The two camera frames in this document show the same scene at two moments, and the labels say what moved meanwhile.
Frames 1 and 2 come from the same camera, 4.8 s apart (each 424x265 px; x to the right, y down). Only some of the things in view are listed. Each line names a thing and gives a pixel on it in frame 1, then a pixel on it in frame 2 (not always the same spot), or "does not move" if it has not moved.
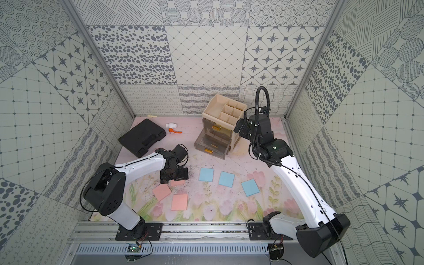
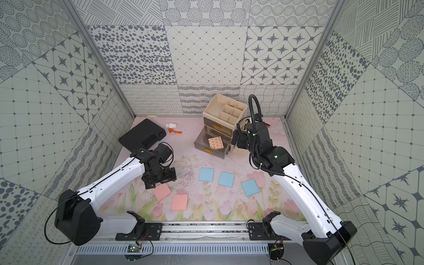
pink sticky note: [162, 191] does not move
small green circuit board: [133, 248] does not move
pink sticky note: [173, 183] -> [216, 143]
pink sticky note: [179, 202] does not move
